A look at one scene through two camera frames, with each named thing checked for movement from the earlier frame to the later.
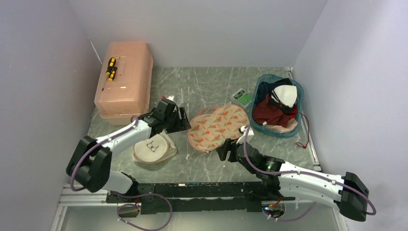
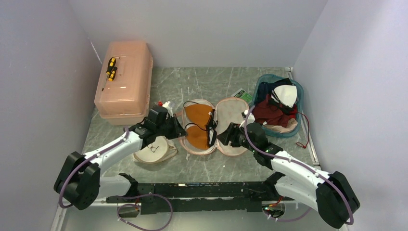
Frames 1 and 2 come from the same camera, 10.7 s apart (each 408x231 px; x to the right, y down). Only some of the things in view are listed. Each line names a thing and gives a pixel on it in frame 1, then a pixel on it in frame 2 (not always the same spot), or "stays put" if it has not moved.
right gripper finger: [223, 149] to [226, 137]
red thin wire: [299, 142] stays put
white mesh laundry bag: [155, 149] stays put
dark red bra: [263, 111] stays put
